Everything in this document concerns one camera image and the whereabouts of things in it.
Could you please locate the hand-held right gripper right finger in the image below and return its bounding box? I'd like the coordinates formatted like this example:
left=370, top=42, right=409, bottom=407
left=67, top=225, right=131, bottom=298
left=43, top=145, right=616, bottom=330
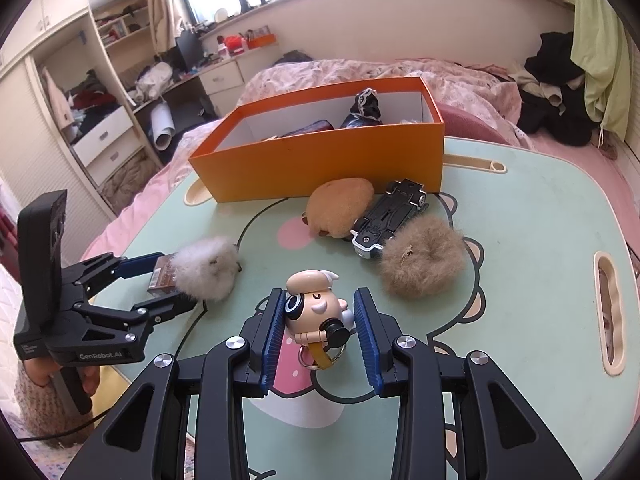
left=352, top=287, right=583, bottom=480

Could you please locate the dark pink cushion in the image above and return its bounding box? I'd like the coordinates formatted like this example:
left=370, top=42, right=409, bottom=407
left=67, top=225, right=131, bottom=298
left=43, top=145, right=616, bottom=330
left=437, top=102, right=507, bottom=147

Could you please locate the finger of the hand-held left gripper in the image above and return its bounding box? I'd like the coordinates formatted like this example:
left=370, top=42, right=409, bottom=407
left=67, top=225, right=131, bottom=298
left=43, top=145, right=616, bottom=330
left=74, top=251, right=174, bottom=300
left=74, top=293, right=199, bottom=335

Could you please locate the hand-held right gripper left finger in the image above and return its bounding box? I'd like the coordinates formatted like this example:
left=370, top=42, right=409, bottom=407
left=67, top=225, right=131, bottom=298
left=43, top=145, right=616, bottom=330
left=60, top=287, right=288, bottom=480

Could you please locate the white cloth bag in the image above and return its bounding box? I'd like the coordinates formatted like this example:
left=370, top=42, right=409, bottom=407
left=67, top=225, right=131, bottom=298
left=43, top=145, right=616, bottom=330
left=135, top=62, right=176, bottom=99

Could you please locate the black toy car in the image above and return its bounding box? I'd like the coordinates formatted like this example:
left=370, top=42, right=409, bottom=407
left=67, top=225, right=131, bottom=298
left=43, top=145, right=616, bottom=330
left=350, top=177, right=431, bottom=261

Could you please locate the cream shelf unit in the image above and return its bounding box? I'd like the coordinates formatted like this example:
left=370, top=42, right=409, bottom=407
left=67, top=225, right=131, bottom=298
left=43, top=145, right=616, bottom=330
left=0, top=0, right=167, bottom=222

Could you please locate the light green hanging cloth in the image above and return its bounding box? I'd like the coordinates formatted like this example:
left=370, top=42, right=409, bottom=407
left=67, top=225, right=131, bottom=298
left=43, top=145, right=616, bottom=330
left=570, top=0, right=634, bottom=142

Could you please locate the small brown box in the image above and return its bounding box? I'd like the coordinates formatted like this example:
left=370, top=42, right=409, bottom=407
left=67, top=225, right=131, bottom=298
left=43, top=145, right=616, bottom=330
left=148, top=255, right=179, bottom=295

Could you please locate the cartoon figurine keychain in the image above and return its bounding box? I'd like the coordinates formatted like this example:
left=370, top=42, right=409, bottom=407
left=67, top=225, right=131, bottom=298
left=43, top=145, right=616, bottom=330
left=282, top=270, right=358, bottom=369

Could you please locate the white fluffy pompom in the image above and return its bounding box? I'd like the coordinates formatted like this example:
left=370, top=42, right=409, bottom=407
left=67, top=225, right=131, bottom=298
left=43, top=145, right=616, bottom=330
left=172, top=237, right=244, bottom=303

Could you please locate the black lace-trimmed pouch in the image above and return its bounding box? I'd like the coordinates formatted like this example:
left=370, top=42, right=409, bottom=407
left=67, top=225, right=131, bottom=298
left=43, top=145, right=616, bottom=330
left=341, top=88, right=386, bottom=129

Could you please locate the orange cardboard box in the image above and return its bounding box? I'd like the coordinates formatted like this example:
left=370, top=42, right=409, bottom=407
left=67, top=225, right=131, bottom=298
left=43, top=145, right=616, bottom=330
left=188, top=76, right=446, bottom=204

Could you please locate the person's left forearm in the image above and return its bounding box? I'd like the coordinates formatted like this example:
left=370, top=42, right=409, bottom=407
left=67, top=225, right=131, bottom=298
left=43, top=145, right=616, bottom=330
left=14, top=365, right=96, bottom=444

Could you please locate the dark cloth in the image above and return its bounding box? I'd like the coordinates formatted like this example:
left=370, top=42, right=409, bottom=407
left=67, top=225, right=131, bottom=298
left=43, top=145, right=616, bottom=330
left=272, top=50, right=314, bottom=66

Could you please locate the black cable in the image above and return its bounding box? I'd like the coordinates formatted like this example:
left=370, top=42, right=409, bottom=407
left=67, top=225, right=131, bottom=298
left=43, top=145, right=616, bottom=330
left=15, top=406, right=107, bottom=445

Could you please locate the tan plush toy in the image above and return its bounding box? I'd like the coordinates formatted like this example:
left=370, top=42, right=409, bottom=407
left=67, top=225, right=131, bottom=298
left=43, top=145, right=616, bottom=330
left=305, top=177, right=376, bottom=241

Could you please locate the green cartoon desktop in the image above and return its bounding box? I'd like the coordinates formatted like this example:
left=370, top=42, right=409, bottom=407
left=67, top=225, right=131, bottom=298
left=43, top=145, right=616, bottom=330
left=80, top=135, right=640, bottom=480

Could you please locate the rolled white poster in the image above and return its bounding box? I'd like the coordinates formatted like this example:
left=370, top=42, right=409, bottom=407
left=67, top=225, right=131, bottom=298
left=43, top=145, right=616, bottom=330
left=152, top=102, right=177, bottom=151

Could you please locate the person's left hand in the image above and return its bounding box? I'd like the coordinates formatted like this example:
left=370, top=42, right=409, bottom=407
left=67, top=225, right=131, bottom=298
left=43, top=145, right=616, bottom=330
left=27, top=360, right=102, bottom=404

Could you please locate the cream desk with drawers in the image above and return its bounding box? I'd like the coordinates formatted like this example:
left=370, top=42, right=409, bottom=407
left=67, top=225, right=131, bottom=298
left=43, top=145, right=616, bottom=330
left=197, top=35, right=281, bottom=99

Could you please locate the black monitor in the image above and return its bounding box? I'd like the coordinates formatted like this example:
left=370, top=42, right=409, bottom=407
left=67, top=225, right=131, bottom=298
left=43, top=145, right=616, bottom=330
left=175, top=30, right=206, bottom=74

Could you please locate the pink floral blanket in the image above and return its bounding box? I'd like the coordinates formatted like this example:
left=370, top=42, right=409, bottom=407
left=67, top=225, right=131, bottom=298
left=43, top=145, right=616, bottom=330
left=240, top=57, right=532, bottom=152

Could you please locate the brown fluffy scrunchie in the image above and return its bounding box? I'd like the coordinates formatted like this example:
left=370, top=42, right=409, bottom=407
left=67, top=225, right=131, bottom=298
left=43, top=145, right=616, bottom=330
left=377, top=214, right=467, bottom=301

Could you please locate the pile of black clothes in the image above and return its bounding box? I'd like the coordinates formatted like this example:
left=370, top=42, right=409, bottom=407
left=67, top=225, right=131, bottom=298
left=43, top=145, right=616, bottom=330
left=515, top=31, right=604, bottom=148

